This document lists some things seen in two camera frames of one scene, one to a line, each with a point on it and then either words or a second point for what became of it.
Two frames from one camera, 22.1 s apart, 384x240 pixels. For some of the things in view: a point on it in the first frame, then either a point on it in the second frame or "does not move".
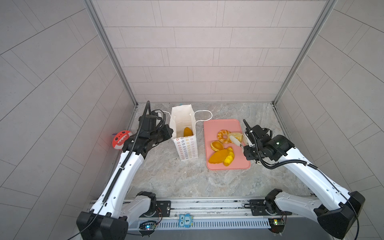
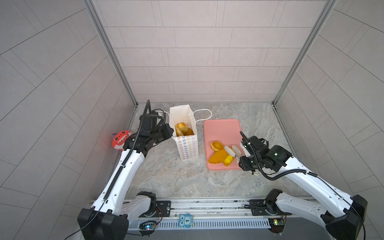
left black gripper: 165,132 does not move
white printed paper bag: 185,147 does not move
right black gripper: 249,144 to 249,151
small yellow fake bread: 229,157 does not move
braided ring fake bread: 220,136 to 181,129
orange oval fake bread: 219,157 does not move
